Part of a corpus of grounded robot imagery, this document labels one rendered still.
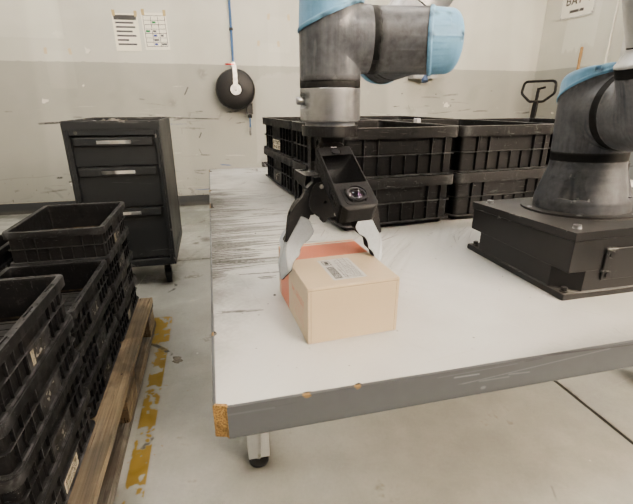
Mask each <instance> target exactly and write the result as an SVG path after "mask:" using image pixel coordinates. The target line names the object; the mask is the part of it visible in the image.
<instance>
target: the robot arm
mask: <svg viewBox="0 0 633 504"><path fill-rule="evenodd" d="M364 2H365V0H299V26H298V29H297V33H298V34H299V73H300V88H301V89H300V96H301V97H297V98H296V104H297V105H301V107H300V118H301V121H302V122H305V125H302V136H307V137H308V166H306V168H305V169H295V170H294V189H295V201H294V202H293V203H292V205H291V207H290V209H289V211H288V215H287V222H286V229H285V230H284V231H283V232H282V234H281V236H280V240H279V242H280V248H281V249H280V253H279V261H278V269H279V277H280V279H282V280H283V279H284V278H285V277H286V276H287V275H288V274H289V273H290V272H291V271H292V266H293V264H294V261H295V260H296V259H297V258H298V257H299V255H300V250H301V247H302V245H303V244H304V243H305V242H306V241H308V240H309V239H310V238H311V236H312V235H313V233H314V229H313V227H312V225H311V222H310V220H309V218H310V216H311V215H314V214H315V215H316V216H318V217H319V219H320V220H321V221H322V222H323V223H324V222H326V221H327V219H328V218H329V217H337V220H338V221H339V222H340V223H347V222H352V223H351V226H352V227H353V229H354V230H355V232H357V233H358V234H359V235H361V236H362V237H363V242H364V245H365V246H366V247H367V248H368V249H369V253H370V254H371V255H372V256H374V257H375V258H377V259H378V260H379V261H380V262H381V259H382V238H381V225H380V218H379V212H378V208H377V204H378V200H377V198H376V196H375V194H374V192H373V191H372V189H371V187H370V185H369V183H368V181H367V179H366V177H365V175H364V173H363V171H362V169H361V167H360V165H359V163H358V161H357V159H356V158H355V156H354V154H353V152H352V150H351V148H350V147H349V146H344V145H343V141H344V137H352V136H357V125H355V122H358V121H359V120H360V90H361V88H360V80H361V77H362V78H363V79H364V80H366V81H367V82H369V83H372V84H379V85H385V84H389V83H391V82H393V81H394V80H397V79H401V78H404V77H407V76H411V75H426V76H431V75H436V74H447V73H449V72H450V71H452V70H453V69H454V67H455V66H456V64H457V63H458V61H459V58H460V56H461V53H462V49H463V44H464V35H465V26H464V20H463V16H462V14H461V12H460V11H459V10H458V9H456V8H454V7H449V6H450V5H451V3H452V2H453V0H391V1H390V3H389V4H388V5H372V4H364ZM621 2H622V13H623V25H624V36H625V48H626V49H625V52H624V54H623V55H622V56H621V58H620V59H619V60H618V61H617V62H610V63H604V64H601V65H593V66H589V67H585V68H581V69H578V70H575V71H573V72H571V73H569V74H568V75H566V76H565V77H564V79H563V80H562V82H561V86H560V91H559V94H558V96H557V99H556V103H557V109H556V116H555V122H554V129H553V136H552V143H551V150H550V157H549V163H548V166H547V168H546V170H545V172H544V174H543V176H542V178H541V180H540V182H539V184H538V186H537V188H536V190H535V192H534V194H533V200H532V204H533V205H534V206H536V207H539V208H542V209H546V210H550V211H556V212H562V213H570V214H581V215H620V214H626V213H630V212H631V211H632V207H633V196H632V189H631V182H630V176H629V171H628V163H629V158H630V153H631V152H633V0H621ZM297 182H298V198H297Z"/></svg>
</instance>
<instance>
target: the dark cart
mask: <svg viewBox="0 0 633 504"><path fill-rule="evenodd" d="M109 118H110V119H111V118H115V119H117V118H118V119H121V120H124V119H128V121H101V120H102V119H105V120H108V119H109ZM92 120H96V121H92ZM60 127H61V131H62V136H63V141H64V146H65V151H66V156H67V161H68V166H69V171H70V176H71V181H72V186H73V191H74V196H75V201H76V204H79V203H99V202H119V201H122V202H124V204H125V208H124V210H123V215H124V216H125V218H124V223H125V226H128V229H129V234H128V235H127V240H129V243H128V247H129V250H131V251H132V254H133V258H132V260H131V264H133V267H142V266H154V265H164V268H165V272H164V273H165V276H166V279H167V282H170V281H172V276H173V275H172V273H173V271H172V267H171V266H170V264H174V263H175V264H176V263H177V258H178V253H179V248H180V243H181V238H182V225H181V216H180V208H179V199H178V190H177V181H176V173H175V164H174V155H173V147H172V138H171V129H170V120H169V117H91V118H83V119H75V120H67V121H60ZM166 264H168V265H166Z"/></svg>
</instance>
